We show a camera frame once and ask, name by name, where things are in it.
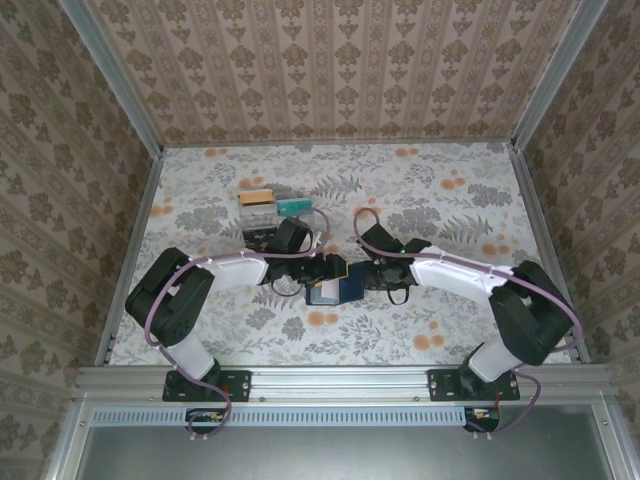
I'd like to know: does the clear acrylic card organizer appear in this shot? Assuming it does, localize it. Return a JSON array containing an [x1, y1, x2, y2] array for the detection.
[[238, 189, 322, 246]]

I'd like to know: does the black controller board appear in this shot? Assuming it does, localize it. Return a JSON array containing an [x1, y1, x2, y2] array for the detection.
[[462, 405, 502, 433], [185, 407, 232, 434]]

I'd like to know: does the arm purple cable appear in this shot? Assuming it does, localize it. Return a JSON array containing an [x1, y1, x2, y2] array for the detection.
[[143, 207, 332, 444], [353, 207, 581, 441]]

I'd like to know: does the blue card holder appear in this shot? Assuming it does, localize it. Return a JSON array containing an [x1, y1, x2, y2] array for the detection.
[[304, 262, 365, 306]]

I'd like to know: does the aluminium side rail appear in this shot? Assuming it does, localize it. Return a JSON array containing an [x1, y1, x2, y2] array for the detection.
[[508, 143, 592, 366], [94, 147, 166, 369]]

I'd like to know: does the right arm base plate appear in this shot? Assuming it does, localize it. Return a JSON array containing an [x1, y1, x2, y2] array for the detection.
[[428, 368, 521, 403]]

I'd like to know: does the aluminium frame leg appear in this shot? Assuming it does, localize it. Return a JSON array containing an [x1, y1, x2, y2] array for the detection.
[[43, 399, 94, 480], [592, 399, 640, 480]]

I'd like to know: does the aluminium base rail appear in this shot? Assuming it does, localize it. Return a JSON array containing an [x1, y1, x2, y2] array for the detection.
[[73, 363, 615, 402]]

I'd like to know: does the orange card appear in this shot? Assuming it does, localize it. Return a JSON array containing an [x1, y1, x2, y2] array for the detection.
[[238, 189, 275, 207]]

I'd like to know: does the slotted cable duct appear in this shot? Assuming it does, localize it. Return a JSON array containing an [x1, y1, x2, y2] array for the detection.
[[91, 405, 502, 428]]

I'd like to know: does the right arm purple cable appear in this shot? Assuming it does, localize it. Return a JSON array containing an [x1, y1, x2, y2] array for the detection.
[[353, 207, 581, 441]]

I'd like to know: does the teal card deck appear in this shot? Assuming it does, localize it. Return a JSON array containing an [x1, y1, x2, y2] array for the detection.
[[276, 198, 314, 215]]

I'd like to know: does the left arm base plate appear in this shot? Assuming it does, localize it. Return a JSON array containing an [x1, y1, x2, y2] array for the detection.
[[162, 368, 253, 403]]

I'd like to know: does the aluminium frame post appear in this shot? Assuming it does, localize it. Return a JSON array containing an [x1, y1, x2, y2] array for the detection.
[[58, 0, 166, 156], [510, 0, 610, 151]]

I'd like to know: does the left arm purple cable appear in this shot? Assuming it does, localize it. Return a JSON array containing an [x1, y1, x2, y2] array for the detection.
[[143, 207, 332, 444]]

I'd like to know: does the grey metal sheet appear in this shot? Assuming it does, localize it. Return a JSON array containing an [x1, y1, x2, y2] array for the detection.
[[74, 424, 612, 480]]

